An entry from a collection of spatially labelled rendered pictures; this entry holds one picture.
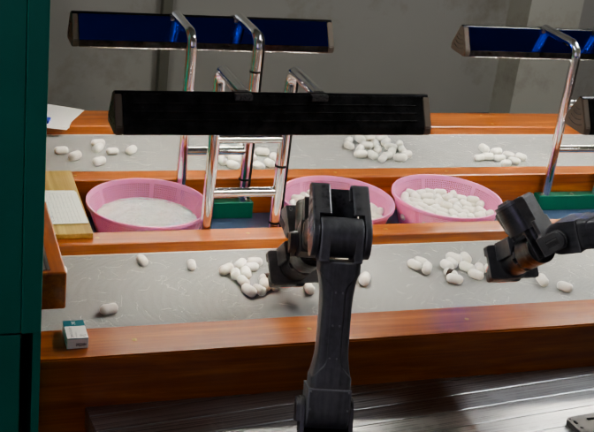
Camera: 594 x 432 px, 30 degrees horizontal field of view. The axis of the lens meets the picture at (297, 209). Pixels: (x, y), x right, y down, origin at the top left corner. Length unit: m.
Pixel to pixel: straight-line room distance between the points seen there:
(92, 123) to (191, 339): 1.08
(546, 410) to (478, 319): 0.21
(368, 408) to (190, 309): 0.37
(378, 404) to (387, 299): 0.27
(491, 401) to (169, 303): 0.61
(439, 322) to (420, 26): 3.29
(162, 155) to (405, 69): 2.67
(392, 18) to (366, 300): 3.12
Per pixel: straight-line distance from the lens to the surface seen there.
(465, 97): 5.51
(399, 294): 2.21
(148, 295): 2.10
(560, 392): 2.14
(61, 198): 2.39
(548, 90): 5.57
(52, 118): 2.89
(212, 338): 1.92
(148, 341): 1.90
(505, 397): 2.08
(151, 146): 2.82
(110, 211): 2.44
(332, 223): 1.67
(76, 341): 1.87
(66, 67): 4.69
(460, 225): 2.51
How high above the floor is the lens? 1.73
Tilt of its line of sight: 23 degrees down
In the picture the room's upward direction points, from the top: 7 degrees clockwise
